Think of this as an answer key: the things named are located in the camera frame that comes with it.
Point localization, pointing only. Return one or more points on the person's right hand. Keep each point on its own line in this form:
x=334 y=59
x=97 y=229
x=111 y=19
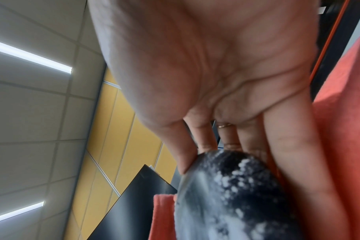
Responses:
x=212 y=58

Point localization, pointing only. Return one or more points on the black white-speckled mouse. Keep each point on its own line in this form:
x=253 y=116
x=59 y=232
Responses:
x=233 y=206

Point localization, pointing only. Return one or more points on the pink cloth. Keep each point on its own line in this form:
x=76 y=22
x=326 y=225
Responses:
x=346 y=140

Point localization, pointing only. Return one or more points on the ceiling light strip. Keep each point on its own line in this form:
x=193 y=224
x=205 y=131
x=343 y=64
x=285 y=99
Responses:
x=31 y=57
x=16 y=212

